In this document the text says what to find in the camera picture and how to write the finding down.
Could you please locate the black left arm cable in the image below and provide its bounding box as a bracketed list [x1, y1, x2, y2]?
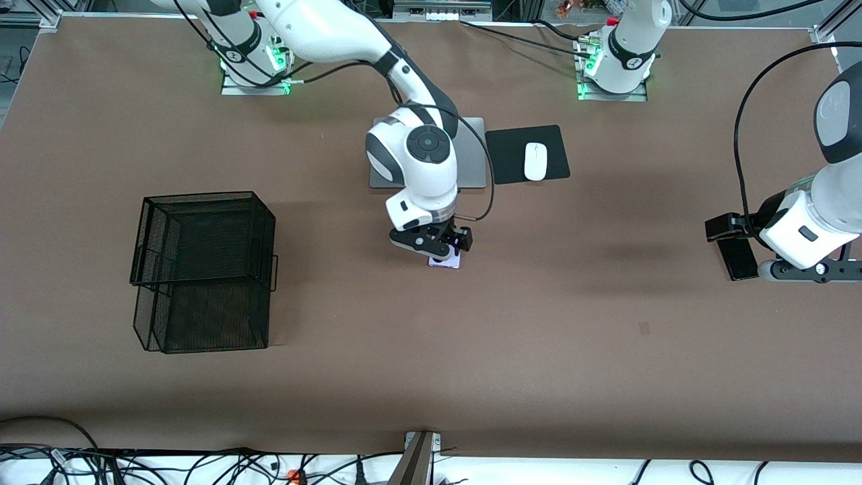
[677, 0, 839, 223]

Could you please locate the long black smartphone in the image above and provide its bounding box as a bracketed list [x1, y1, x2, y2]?
[717, 237, 762, 282]

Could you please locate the thick black floor cable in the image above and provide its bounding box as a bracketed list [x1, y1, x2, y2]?
[0, 415, 102, 485]

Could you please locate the silver closed laptop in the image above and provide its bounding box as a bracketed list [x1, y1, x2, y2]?
[369, 117, 487, 189]

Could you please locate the black cable on table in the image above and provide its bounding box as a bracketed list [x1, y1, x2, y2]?
[460, 20, 593, 58]

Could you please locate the white computer mouse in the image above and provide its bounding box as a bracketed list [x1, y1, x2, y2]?
[524, 141, 548, 182]

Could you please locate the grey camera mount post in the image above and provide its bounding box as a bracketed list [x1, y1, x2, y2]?
[386, 431, 442, 485]

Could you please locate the black mouse pad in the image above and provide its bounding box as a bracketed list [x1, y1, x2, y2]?
[485, 124, 572, 185]

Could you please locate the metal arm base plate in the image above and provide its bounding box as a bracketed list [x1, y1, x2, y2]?
[221, 67, 292, 96]
[577, 74, 649, 103]

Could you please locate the grey white power strip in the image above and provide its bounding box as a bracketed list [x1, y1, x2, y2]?
[394, 0, 492, 22]

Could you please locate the aluminium frame profile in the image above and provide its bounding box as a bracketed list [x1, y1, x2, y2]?
[0, 9, 63, 31]

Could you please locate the black mesh wire organizer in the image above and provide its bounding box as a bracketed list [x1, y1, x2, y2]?
[129, 191, 279, 355]

